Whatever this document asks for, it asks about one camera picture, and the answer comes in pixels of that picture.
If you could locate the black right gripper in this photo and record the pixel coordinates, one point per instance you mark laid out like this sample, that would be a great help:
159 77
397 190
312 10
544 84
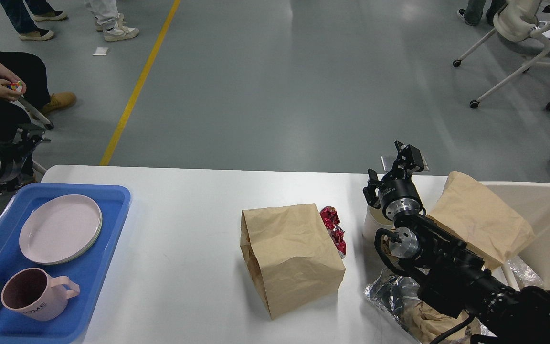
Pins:
398 196

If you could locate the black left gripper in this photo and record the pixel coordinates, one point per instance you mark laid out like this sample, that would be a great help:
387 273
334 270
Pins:
14 155

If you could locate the pink plate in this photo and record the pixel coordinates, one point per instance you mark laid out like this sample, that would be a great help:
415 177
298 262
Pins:
59 228

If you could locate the pink mug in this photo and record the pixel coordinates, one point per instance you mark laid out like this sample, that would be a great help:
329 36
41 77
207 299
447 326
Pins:
34 293

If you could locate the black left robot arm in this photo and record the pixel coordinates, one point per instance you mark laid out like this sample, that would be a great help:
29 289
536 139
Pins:
14 154

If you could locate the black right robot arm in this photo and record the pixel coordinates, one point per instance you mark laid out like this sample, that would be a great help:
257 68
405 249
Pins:
451 278

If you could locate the white chair at left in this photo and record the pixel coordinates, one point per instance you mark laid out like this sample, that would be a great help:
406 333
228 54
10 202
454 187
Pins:
36 114

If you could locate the white paper cup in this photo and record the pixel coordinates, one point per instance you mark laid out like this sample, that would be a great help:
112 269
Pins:
374 220

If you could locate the rubiks cube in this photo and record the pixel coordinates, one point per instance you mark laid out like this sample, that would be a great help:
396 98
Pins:
16 86

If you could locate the seated person in black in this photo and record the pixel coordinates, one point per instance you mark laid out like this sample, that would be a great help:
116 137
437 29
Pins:
31 70

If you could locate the red foil wrapper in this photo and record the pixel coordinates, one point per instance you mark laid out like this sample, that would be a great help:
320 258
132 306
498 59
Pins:
331 220

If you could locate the brown paper bag in bin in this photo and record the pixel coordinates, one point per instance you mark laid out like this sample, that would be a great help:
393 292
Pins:
473 213

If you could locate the paper scrap on floor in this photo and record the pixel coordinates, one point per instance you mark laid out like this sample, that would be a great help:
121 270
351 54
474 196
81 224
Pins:
101 51

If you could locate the blue plastic tray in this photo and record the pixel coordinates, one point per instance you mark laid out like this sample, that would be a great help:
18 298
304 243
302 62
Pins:
88 270

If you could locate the brown paper bag on table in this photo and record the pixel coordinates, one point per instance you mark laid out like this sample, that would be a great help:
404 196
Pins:
290 256

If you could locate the green plate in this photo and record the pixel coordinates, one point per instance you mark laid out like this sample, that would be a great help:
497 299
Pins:
85 248

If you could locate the standing person white sneakers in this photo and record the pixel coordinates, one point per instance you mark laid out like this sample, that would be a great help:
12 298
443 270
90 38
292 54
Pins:
110 21

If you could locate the crumpled brown paper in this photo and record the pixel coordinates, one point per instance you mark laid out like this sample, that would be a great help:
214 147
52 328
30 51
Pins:
425 324

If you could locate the beige plastic bin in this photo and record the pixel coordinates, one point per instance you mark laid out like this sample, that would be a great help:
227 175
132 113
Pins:
547 229

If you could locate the white office chair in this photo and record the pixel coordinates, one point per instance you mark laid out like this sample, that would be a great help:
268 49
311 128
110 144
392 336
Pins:
517 27

